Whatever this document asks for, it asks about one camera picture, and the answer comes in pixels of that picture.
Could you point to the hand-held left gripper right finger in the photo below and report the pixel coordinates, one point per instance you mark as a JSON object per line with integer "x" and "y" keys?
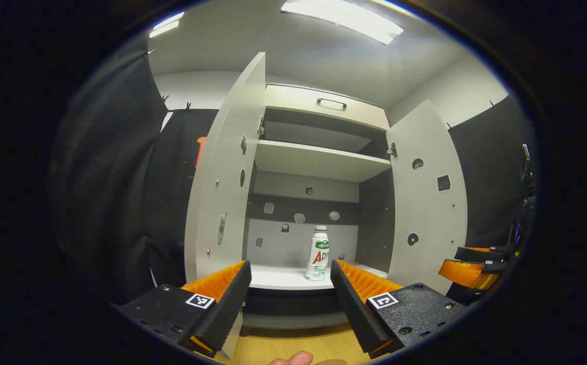
{"x": 357, "y": 309}

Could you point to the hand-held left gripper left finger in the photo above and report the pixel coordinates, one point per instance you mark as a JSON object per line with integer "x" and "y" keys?
{"x": 222, "y": 309}

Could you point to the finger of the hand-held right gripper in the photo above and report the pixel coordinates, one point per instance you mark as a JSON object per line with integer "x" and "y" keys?
{"x": 476, "y": 253}
{"x": 468, "y": 274}

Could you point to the round brown coaster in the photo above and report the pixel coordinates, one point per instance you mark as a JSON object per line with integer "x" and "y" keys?
{"x": 332, "y": 362}

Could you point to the white cabinet door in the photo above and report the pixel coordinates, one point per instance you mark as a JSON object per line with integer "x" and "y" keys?
{"x": 222, "y": 192}
{"x": 425, "y": 213}

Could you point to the white bottle with green label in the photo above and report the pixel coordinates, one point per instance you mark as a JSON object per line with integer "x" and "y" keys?
{"x": 318, "y": 256}

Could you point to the white cabinet drawer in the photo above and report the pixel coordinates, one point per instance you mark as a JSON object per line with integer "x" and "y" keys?
{"x": 324, "y": 106}

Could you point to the black backdrop cloth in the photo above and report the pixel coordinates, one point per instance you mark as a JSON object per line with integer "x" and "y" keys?
{"x": 116, "y": 192}

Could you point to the long ceiling light panel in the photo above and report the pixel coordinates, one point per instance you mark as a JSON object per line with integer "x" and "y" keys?
{"x": 341, "y": 20}

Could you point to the small ceiling light panel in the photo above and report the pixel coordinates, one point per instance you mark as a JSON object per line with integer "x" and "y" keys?
{"x": 167, "y": 24}

